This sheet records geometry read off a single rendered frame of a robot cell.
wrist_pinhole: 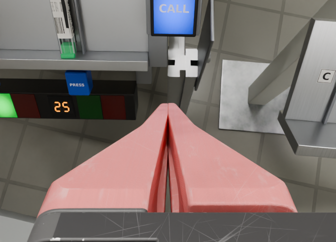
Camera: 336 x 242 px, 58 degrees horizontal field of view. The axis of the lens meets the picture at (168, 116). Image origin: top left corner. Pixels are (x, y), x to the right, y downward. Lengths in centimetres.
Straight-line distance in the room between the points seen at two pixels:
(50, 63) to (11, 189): 84
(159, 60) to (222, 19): 88
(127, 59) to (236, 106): 78
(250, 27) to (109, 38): 91
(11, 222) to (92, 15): 30
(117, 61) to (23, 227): 27
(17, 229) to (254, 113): 82
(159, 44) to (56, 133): 83
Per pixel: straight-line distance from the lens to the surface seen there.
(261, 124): 108
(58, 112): 41
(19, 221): 47
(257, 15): 123
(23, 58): 35
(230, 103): 107
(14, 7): 35
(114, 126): 106
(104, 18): 33
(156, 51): 32
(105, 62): 32
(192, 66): 41
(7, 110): 43
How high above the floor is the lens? 103
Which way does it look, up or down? 79 degrees down
